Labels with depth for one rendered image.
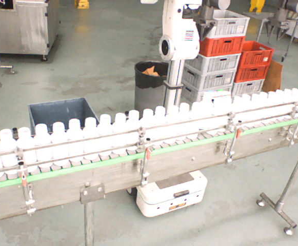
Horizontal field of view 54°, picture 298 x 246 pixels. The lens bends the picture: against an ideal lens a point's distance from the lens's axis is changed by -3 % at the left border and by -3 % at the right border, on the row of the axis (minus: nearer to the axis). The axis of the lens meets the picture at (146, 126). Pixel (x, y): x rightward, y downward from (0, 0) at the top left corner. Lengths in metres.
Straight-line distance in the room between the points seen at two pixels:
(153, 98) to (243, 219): 1.39
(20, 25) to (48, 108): 3.16
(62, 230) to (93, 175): 1.08
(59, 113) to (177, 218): 1.19
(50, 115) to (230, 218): 1.54
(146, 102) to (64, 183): 1.98
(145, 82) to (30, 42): 2.37
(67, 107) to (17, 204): 0.71
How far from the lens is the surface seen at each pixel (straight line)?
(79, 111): 1.75
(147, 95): 2.98
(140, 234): 2.20
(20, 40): 4.84
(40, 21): 4.70
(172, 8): 1.79
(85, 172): 1.17
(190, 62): 3.77
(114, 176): 1.24
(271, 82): 4.69
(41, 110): 1.70
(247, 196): 2.70
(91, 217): 1.42
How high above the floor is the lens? 1.74
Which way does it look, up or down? 32 degrees down
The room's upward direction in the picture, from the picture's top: 7 degrees clockwise
